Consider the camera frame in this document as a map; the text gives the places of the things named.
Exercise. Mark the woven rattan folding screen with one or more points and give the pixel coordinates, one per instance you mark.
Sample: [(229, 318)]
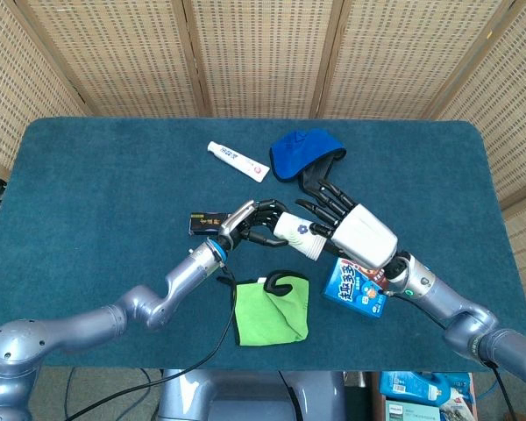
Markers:
[(263, 52)]

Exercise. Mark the teal and white carton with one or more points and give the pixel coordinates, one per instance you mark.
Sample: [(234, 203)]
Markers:
[(412, 412)]

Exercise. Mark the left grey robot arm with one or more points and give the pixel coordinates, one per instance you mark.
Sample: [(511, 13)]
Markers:
[(92, 320)]

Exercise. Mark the teal table mat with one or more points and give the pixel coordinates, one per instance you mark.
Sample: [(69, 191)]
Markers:
[(114, 184)]

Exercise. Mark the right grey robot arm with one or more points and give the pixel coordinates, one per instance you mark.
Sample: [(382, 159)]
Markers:
[(464, 316)]

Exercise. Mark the blue detergent bottle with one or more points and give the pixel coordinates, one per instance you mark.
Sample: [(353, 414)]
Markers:
[(412, 386)]

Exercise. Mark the green cloth with black trim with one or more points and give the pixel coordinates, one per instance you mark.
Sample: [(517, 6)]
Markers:
[(267, 316)]

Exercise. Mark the white toothpaste tube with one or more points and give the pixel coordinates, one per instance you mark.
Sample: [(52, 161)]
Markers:
[(239, 160)]

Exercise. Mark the grey robot torso base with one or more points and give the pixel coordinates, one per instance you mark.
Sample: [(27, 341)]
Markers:
[(245, 394)]

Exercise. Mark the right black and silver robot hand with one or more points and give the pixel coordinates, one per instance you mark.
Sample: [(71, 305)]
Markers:
[(368, 237)]

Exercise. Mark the blue cloth with grey lining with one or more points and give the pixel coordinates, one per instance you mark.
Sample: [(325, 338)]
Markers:
[(298, 153)]

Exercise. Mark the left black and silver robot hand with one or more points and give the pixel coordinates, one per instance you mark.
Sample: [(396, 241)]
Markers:
[(239, 219)]

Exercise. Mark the white floral paper cup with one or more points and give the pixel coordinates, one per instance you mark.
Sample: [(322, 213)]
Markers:
[(317, 250), (291, 230)]

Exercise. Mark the black box with gold print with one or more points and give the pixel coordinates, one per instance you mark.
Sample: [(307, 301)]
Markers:
[(204, 223)]

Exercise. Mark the blue cookie box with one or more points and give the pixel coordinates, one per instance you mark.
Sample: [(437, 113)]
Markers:
[(355, 298)]

